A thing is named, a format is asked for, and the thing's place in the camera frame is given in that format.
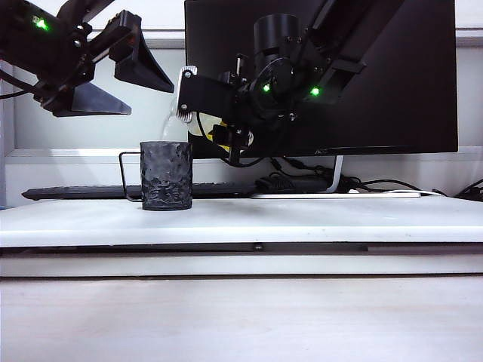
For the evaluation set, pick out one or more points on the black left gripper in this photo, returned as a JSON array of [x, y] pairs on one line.
[[81, 56]]

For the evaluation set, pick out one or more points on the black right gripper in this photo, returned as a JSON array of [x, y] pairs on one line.
[[275, 98]]

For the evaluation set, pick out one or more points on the clear bottle with yellow label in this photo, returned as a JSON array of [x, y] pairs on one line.
[[175, 124]]

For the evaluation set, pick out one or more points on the black power adapter brick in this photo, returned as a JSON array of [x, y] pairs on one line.
[[287, 184]]

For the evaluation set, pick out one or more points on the black keyboard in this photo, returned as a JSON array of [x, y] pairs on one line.
[[75, 192]]

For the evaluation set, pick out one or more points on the silver monitor stand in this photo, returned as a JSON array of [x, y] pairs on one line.
[[337, 173]]

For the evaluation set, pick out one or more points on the black AOC monitor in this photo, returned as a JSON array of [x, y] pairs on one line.
[[396, 75]]

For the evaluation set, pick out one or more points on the aluminium frame post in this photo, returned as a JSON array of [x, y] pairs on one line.
[[2, 132]]

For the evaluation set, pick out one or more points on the aluminium frame rail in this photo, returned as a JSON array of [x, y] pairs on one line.
[[469, 37]]

